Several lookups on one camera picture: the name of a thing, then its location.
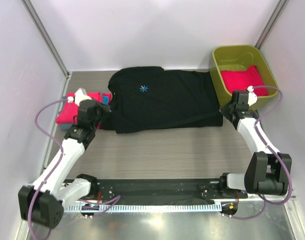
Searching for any pink t-shirt in bin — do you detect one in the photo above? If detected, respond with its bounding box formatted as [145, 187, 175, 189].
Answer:
[220, 65, 265, 94]

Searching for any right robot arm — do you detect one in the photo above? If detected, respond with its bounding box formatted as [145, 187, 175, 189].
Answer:
[217, 90, 292, 198]

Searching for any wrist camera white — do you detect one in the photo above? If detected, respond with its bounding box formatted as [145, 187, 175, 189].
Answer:
[246, 85, 258, 107]
[67, 88, 92, 106]

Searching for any olive green plastic bin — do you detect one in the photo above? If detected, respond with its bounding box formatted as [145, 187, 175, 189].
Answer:
[209, 45, 279, 111]

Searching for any aluminium frame rail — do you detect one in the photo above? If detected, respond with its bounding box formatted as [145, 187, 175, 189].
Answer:
[280, 187, 294, 205]

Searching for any black t-shirt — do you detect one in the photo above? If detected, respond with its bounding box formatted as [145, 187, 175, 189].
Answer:
[100, 66, 223, 134]

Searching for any blue folded t-shirt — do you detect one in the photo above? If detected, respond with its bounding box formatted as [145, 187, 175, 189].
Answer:
[102, 95, 111, 105]

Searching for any slotted cable duct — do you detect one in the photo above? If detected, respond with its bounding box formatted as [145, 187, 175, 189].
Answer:
[65, 202, 222, 214]

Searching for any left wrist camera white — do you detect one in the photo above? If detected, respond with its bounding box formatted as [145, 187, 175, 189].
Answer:
[67, 88, 92, 106]

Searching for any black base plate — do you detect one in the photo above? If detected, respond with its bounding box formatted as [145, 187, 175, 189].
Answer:
[83, 178, 248, 206]

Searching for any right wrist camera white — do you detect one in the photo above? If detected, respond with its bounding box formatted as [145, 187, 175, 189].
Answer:
[246, 85, 258, 107]

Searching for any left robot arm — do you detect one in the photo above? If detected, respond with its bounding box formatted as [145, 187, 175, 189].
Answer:
[18, 98, 111, 229]

